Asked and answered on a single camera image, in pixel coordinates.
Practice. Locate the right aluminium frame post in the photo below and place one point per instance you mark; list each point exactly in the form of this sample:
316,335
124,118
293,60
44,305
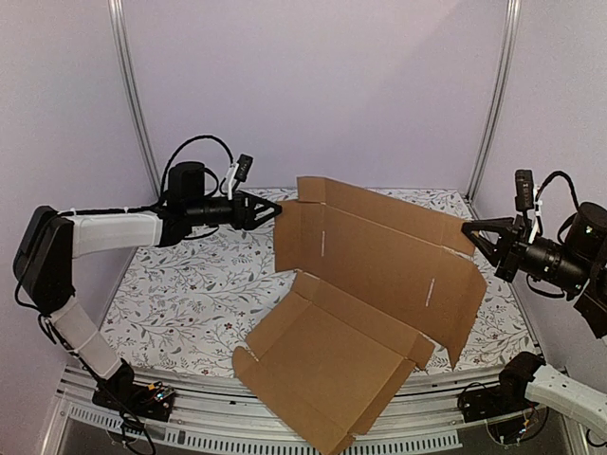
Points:
507,49

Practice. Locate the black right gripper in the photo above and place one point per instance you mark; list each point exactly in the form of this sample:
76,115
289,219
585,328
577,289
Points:
510,247

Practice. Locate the left aluminium frame post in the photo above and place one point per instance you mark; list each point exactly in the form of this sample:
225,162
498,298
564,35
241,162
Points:
128,76

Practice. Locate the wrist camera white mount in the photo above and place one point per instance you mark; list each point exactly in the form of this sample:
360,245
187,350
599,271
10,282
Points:
237,173
527,205

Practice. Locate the aluminium front rail base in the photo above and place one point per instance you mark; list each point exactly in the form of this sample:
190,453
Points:
214,415

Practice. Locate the floral patterned table mat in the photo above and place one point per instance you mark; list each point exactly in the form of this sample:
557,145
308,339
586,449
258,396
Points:
183,309

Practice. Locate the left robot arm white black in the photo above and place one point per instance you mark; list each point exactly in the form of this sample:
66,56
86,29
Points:
53,240

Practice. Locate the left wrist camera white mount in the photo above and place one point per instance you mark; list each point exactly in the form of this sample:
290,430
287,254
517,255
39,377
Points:
237,173

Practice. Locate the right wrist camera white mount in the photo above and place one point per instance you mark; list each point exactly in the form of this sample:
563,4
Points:
527,205

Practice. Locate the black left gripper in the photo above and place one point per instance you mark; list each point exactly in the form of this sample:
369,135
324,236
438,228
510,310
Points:
244,216

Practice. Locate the aluminium frame post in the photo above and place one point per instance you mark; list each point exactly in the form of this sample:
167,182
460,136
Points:
507,49
128,76

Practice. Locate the brown cardboard box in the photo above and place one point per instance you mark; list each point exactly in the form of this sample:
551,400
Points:
379,284

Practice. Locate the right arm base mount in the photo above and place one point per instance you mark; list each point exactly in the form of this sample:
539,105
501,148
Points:
493,403

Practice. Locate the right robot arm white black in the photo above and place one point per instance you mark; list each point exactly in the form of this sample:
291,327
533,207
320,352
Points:
578,268

